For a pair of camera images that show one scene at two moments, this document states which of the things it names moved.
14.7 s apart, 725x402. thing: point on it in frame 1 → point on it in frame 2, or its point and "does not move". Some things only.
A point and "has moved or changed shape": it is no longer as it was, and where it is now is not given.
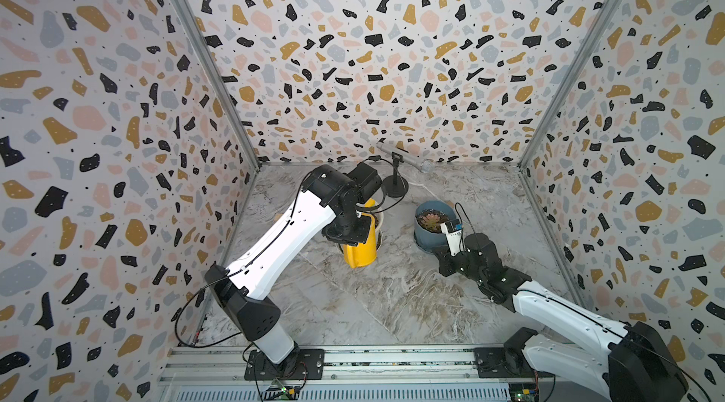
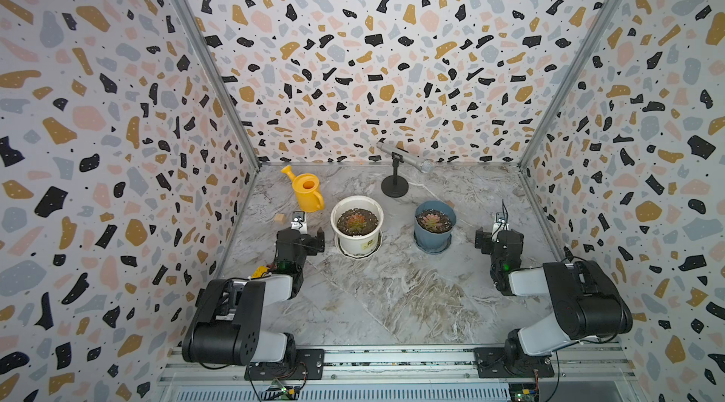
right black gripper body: (460, 265) → (488, 247)
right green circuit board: (524, 392) does not move
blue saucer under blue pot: (434, 250) does not move
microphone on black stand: (396, 186) does not move
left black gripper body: (357, 229) → (308, 248)
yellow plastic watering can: (363, 253) has moved or changed shape
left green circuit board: (281, 393) does not move
